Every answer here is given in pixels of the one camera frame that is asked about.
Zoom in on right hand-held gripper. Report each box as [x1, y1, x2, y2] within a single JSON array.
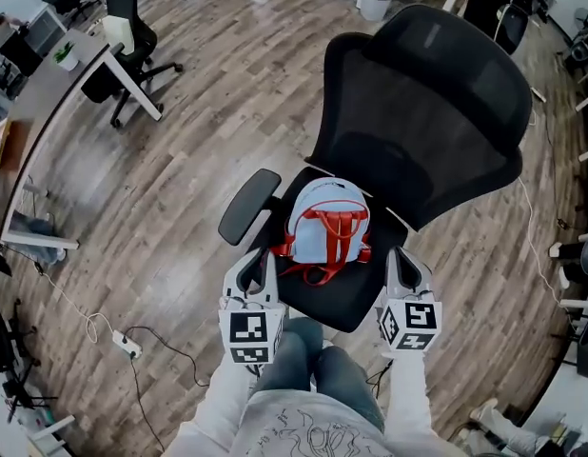
[[378, 247, 443, 353]]

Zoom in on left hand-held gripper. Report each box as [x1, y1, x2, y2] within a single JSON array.
[[217, 248, 286, 366]]

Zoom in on light blue backpack red straps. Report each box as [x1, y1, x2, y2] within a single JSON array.
[[269, 176, 374, 288]]

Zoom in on black mesh office chair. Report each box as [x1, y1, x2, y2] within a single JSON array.
[[217, 3, 534, 335]]

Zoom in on person's right forearm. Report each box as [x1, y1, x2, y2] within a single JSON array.
[[386, 349, 447, 457]]

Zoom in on person's left forearm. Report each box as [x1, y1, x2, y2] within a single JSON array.
[[172, 354, 260, 457]]

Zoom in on black swivel chair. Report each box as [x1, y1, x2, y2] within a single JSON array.
[[0, 302, 57, 413]]

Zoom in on person's blue jeans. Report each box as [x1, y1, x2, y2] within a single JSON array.
[[250, 316, 385, 432]]

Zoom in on person's white printed shirt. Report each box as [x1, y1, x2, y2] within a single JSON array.
[[236, 390, 447, 457]]

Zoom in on dark wooden desk white legs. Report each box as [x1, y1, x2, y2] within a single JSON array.
[[0, 29, 165, 251]]

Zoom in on white waste bin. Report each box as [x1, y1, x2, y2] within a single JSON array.
[[360, 0, 394, 22]]

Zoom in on small potted plant white pot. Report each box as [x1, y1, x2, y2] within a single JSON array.
[[52, 40, 81, 72]]

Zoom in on black standing fan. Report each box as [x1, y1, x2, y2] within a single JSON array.
[[562, 7, 588, 73]]

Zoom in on black cable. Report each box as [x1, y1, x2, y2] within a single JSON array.
[[125, 325, 209, 388], [129, 354, 167, 454]]

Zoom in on white cable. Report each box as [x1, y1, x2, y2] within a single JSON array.
[[39, 271, 115, 345], [515, 176, 566, 308]]

